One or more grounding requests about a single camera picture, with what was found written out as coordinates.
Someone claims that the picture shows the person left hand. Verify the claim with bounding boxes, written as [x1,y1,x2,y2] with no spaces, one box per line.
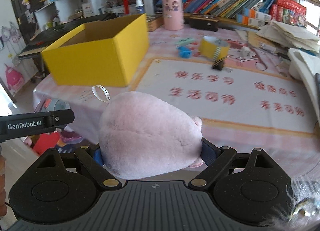
[0,155,7,217]

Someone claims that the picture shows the pink cylinder humidifier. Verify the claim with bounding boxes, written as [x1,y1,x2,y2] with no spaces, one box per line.
[162,0,184,31]

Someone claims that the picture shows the white desk mat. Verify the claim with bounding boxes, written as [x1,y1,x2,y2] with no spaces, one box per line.
[131,58,317,136]

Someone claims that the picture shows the mint green correction tape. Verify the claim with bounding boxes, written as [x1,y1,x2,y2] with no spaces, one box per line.
[175,37,195,46]

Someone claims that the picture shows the black binder clips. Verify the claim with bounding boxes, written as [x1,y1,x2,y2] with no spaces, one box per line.
[212,58,226,71]

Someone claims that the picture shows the spray bottle blue label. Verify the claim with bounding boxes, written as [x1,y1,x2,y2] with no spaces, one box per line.
[135,0,145,14]

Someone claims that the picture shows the white charger plug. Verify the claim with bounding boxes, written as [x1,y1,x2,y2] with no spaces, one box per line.
[241,46,251,57]

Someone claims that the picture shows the blue toy piece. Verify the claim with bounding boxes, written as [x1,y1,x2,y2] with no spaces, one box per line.
[177,46,192,59]

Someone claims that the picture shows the pink plush pig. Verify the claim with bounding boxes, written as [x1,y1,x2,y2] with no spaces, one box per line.
[92,85,203,180]

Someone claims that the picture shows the black electronic keyboard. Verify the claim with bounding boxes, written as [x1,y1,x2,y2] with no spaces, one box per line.
[18,13,117,60]

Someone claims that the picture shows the wooden chess board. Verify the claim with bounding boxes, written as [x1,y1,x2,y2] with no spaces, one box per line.
[146,14,164,32]

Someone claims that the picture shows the yellow cardboard box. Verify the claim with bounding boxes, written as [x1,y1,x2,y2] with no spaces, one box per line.
[41,14,149,87]

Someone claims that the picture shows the stack of papers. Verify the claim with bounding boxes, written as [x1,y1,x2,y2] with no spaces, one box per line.
[257,20,319,53]

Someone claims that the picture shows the red dictionary book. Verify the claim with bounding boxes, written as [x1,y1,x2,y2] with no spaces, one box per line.
[275,0,307,28]

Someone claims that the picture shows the yellow tape roll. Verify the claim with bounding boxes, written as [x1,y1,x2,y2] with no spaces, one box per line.
[199,35,230,61]

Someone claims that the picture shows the dark brown wooden box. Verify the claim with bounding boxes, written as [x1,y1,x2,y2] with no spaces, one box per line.
[189,14,220,32]

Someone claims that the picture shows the white desk lamp base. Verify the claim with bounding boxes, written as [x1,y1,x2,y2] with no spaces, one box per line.
[287,48,319,122]

